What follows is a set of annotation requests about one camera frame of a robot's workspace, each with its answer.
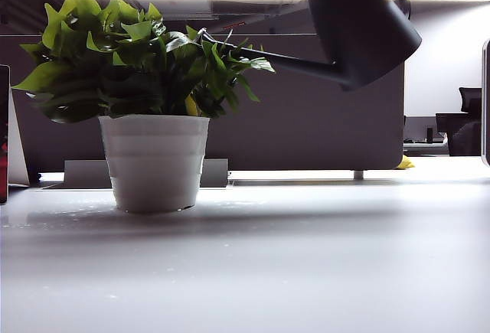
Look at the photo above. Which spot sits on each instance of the dark grey watering can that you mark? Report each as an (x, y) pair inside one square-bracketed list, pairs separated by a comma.
[(363, 34)]

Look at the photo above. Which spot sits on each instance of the green leafy potted plant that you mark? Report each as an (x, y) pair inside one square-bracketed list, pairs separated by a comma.
[(130, 80)]

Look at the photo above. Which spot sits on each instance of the white ribbed plant pot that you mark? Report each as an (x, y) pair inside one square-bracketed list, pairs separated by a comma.
[(155, 164)]

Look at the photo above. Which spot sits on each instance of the black office chair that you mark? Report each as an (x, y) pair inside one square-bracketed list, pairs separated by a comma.
[(471, 99)]

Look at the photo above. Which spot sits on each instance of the dark framed screen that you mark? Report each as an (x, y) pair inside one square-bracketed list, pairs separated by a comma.
[(4, 138)]

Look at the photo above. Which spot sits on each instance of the dark background monitor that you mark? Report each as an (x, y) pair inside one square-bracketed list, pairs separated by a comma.
[(459, 134)]

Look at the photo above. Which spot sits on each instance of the white folded card stand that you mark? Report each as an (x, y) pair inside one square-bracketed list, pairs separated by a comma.
[(18, 157)]

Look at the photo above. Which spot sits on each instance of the wide grey desk divider panel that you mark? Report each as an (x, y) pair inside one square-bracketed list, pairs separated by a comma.
[(306, 126)]

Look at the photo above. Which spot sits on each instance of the yellow object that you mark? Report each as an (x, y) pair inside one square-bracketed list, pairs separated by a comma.
[(406, 163)]

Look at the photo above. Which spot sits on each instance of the grey metal divider bracket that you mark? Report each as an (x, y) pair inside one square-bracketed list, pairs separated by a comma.
[(86, 174)]

